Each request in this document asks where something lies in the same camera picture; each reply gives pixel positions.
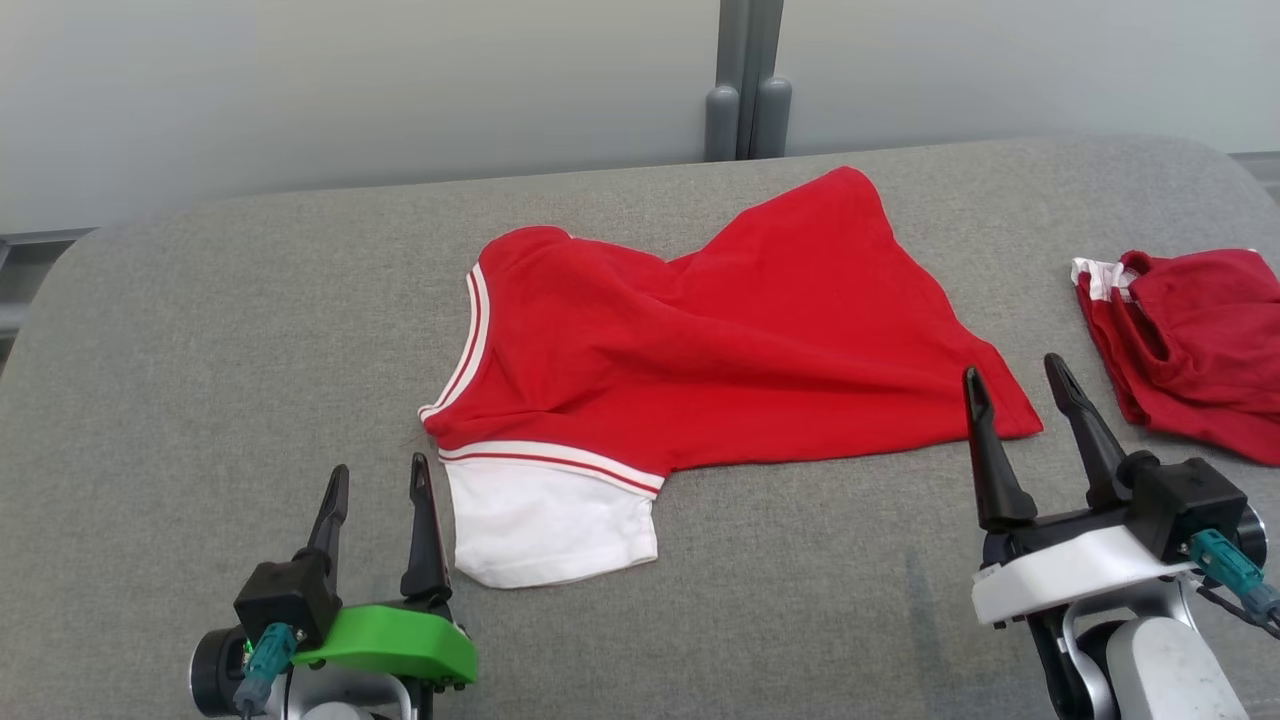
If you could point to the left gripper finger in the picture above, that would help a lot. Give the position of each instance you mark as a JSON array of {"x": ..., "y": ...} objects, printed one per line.
[
  {"x": 425, "y": 550},
  {"x": 328, "y": 520}
]

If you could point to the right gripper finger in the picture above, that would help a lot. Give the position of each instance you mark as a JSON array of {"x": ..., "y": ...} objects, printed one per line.
[
  {"x": 1100, "y": 450},
  {"x": 995, "y": 480}
]

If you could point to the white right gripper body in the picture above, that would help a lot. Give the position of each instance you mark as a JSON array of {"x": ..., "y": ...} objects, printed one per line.
[{"x": 1070, "y": 575}]

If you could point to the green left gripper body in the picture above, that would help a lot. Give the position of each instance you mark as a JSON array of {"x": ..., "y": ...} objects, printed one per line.
[{"x": 410, "y": 645}]

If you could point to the red shorts white stripes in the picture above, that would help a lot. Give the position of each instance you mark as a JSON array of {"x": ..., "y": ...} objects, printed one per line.
[{"x": 1200, "y": 350}]

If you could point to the red t-shirt white sleeves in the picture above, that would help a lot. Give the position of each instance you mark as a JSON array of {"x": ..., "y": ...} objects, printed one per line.
[{"x": 720, "y": 350}]

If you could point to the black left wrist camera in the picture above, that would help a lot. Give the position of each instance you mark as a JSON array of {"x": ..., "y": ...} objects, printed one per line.
[{"x": 285, "y": 600}]

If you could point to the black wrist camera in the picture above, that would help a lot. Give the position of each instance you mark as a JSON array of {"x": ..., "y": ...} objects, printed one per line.
[
  {"x": 1190, "y": 505},
  {"x": 285, "y": 600}
]

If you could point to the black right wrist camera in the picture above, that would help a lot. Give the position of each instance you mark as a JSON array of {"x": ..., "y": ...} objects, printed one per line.
[{"x": 1190, "y": 505}]

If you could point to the dark grey partition post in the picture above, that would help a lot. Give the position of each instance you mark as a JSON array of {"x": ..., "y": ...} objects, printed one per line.
[{"x": 748, "y": 90}]

